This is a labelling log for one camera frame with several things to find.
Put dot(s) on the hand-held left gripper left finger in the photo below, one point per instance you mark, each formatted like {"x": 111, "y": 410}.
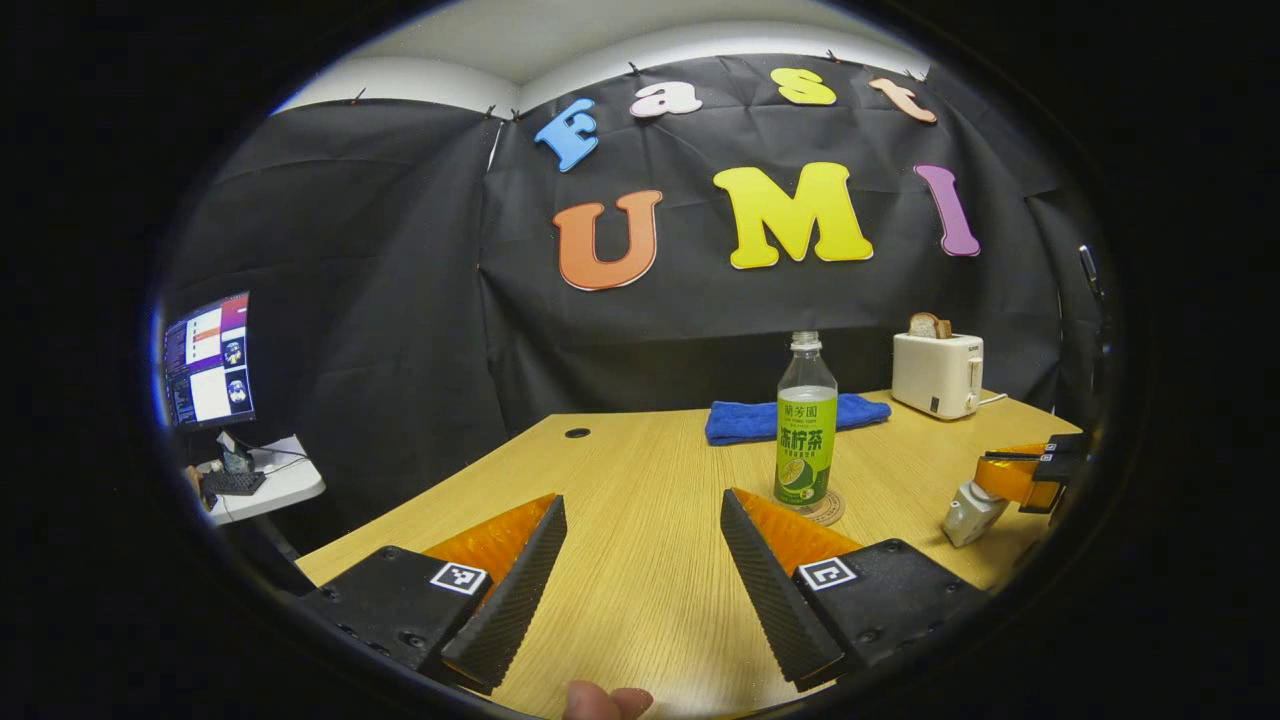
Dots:
{"x": 515, "y": 600}

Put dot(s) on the blue towel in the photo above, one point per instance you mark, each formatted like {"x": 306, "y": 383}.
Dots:
{"x": 745, "y": 422}

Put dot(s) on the green label water bottle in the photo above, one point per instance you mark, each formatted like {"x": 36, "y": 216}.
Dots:
{"x": 805, "y": 440}

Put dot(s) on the white toaster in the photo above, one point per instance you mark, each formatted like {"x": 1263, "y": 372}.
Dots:
{"x": 935, "y": 375}

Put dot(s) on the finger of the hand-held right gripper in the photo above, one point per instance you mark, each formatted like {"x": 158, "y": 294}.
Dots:
{"x": 1020, "y": 482}
{"x": 1068, "y": 447}

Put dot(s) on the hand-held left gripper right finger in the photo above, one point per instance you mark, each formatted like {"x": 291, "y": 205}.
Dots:
{"x": 765, "y": 600}

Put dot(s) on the black keyboard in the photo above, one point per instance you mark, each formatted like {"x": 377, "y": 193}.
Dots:
{"x": 233, "y": 483}

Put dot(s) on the computer monitor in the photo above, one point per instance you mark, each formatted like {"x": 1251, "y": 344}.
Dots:
{"x": 210, "y": 360}

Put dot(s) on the white side table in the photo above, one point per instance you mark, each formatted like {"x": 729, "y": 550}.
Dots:
{"x": 285, "y": 485}

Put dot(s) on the bread slice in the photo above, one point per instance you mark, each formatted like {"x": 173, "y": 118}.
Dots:
{"x": 928, "y": 326}

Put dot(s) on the round cork coaster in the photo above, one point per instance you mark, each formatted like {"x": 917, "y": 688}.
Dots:
{"x": 830, "y": 513}

